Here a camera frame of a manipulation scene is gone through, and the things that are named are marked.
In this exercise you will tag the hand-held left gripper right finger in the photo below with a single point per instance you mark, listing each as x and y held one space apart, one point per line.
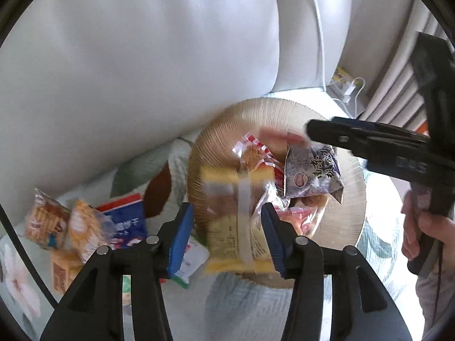
273 241

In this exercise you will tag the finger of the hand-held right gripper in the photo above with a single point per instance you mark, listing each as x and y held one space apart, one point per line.
373 125
337 135

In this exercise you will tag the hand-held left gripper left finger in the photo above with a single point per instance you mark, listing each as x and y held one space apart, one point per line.
181 241

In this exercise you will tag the orange clear snack packet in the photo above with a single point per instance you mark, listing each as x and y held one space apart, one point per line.
302 216

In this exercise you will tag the yellow snack packet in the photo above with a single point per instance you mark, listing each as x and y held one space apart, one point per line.
231 231

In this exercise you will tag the grey purple calligraphy snack packet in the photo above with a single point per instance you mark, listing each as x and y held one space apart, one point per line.
309 174

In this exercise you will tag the red white checked snack packet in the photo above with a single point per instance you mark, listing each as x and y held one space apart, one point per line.
254 152

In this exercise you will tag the long biscuit clear packet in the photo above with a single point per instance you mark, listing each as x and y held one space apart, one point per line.
87 229

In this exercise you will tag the round woven basket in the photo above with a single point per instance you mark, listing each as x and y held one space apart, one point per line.
220 135

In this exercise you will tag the round cracker packet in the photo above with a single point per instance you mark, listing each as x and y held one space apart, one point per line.
46 220

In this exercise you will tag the person's right forearm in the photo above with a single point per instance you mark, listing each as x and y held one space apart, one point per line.
428 298

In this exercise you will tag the person's right hand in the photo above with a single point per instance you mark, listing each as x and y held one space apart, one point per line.
408 227

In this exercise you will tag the white green snack packet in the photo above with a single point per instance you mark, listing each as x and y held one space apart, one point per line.
193 255

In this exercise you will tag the blue chip bag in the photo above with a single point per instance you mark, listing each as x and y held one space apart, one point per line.
126 225

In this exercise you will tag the green label rice cracker packet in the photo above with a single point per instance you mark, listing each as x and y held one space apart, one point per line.
127 287

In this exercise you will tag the brown cake packet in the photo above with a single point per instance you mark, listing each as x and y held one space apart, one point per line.
64 273

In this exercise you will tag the white leather sofa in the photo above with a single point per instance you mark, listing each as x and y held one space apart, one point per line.
142 60

